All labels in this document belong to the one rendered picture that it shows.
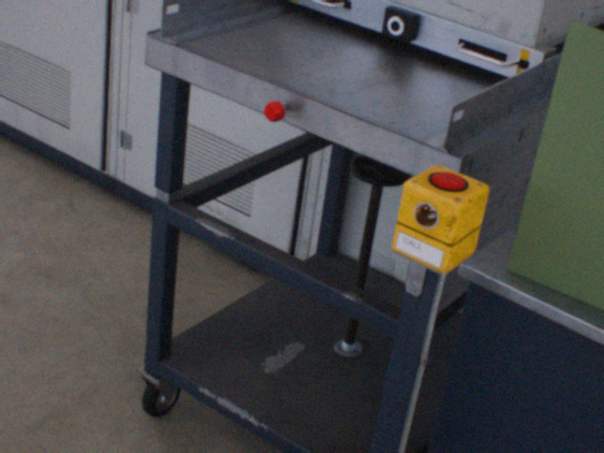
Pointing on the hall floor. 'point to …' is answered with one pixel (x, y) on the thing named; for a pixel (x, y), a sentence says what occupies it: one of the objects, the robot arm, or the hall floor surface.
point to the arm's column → (519, 384)
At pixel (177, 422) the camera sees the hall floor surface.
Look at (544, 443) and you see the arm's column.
